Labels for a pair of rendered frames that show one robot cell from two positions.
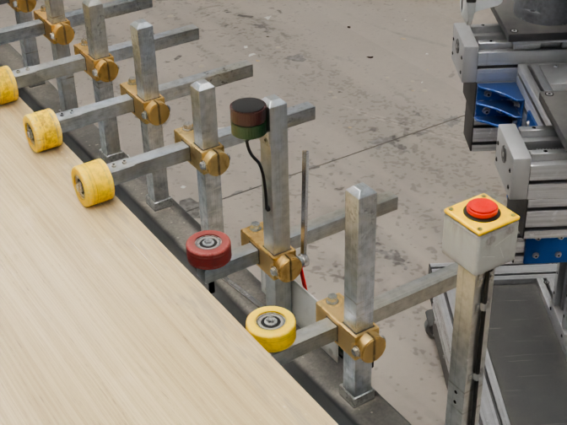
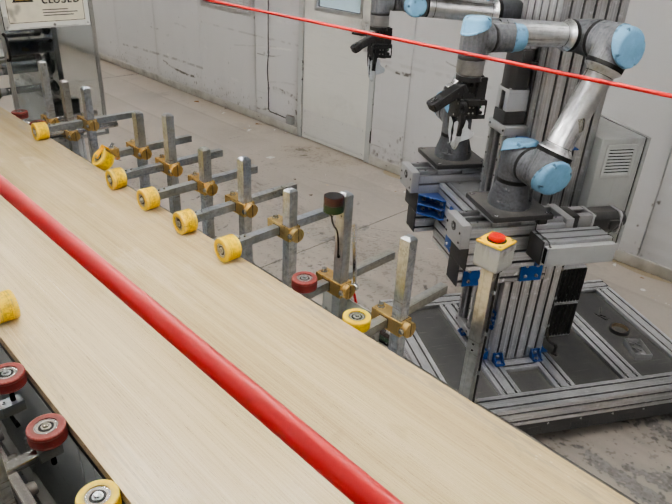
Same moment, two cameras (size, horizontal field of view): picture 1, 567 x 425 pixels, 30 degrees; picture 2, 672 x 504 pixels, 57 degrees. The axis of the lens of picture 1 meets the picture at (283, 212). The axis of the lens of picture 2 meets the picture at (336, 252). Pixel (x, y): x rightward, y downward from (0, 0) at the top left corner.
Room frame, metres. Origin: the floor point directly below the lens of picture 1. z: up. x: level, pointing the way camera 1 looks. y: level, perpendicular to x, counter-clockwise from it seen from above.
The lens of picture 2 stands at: (-0.05, 0.43, 1.88)
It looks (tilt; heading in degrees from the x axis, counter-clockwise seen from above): 28 degrees down; 346
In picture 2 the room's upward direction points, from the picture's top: 3 degrees clockwise
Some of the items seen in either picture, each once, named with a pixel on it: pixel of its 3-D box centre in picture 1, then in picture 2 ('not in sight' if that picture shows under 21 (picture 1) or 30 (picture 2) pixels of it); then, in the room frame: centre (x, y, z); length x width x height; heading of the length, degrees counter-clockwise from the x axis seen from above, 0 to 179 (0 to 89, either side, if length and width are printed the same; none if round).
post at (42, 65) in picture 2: not in sight; (49, 106); (3.49, 1.20, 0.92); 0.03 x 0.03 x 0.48; 32
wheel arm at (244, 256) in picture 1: (301, 235); (348, 274); (1.65, -0.03, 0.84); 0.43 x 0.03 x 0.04; 122
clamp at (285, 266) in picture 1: (269, 253); (334, 284); (1.59, 0.03, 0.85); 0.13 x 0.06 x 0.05; 32
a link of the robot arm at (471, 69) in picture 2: not in sight; (469, 67); (1.55, -0.31, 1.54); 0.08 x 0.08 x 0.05
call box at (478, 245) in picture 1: (479, 236); (493, 253); (1.14, -0.26, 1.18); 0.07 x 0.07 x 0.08; 32
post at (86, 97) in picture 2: not in sight; (92, 135); (3.06, 0.94, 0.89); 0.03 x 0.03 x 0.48; 32
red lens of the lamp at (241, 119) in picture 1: (248, 111); (333, 199); (1.55, 0.05, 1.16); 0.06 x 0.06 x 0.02
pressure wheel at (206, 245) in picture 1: (209, 266); (304, 291); (1.55, 0.13, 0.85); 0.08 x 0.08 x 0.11
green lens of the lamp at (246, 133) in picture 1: (249, 125); (333, 207); (1.55, 0.05, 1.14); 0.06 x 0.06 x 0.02
